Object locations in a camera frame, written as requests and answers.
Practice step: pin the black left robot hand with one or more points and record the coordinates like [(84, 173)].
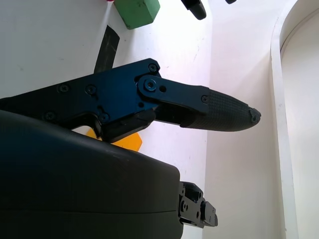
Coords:
[(197, 8)]

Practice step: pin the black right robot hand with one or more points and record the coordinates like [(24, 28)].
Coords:
[(74, 189)]

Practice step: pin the green wooden block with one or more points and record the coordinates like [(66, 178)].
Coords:
[(137, 11)]

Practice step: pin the yellow wooden block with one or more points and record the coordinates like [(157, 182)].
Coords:
[(129, 143)]

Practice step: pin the black tape strip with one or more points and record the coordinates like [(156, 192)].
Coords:
[(107, 49)]

